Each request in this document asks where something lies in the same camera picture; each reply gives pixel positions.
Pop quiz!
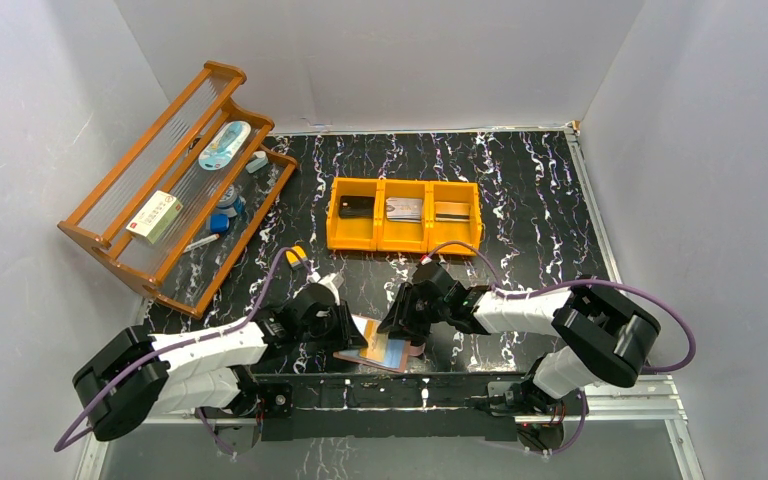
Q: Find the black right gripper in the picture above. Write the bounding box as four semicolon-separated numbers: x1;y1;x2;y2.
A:
377;281;449;341

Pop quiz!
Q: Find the pink leather card holder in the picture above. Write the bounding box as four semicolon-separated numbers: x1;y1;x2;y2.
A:
333;315;425;373

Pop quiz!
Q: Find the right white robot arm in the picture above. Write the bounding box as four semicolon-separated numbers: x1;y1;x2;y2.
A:
378;261;661;414

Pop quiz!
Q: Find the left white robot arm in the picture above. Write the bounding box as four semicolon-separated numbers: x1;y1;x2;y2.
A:
72;274;368;441

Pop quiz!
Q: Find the gold VIP card in holder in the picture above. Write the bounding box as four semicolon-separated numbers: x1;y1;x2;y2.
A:
359;320;394;368

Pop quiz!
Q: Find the card stack middle bin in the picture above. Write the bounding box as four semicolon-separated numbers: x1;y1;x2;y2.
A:
385;197;424;223

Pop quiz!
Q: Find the card in right bin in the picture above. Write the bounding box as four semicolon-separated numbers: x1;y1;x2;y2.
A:
433;201;472;223

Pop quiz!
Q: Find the small yellow grey box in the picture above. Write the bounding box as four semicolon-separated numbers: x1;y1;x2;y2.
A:
285;245;308;270

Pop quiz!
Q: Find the yellow three-compartment bin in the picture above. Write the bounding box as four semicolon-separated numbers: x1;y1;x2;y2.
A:
326;177;484;255

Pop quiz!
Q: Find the white orange marker pen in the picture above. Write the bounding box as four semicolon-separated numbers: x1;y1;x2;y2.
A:
183;233;221;253

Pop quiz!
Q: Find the blue round cap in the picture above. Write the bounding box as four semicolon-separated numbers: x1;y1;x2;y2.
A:
206;214;230;235

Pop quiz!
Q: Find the blue white tape roll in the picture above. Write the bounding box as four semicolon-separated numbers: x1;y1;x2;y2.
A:
215;184;245;218

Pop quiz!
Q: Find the orange wooden shelf rack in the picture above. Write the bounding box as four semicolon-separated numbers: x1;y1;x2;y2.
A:
58;61;298;318

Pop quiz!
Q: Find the blue white toothbrush package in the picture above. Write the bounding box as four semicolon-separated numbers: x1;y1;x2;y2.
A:
198;120;251;171

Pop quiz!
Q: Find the white green medicine box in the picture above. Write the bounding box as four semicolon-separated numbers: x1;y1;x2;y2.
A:
126;190;183;244

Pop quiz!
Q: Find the black metal base rail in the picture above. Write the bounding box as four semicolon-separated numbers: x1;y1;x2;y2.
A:
89;370;690;445

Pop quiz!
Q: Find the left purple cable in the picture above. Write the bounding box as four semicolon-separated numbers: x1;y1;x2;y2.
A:
52;246;322;458

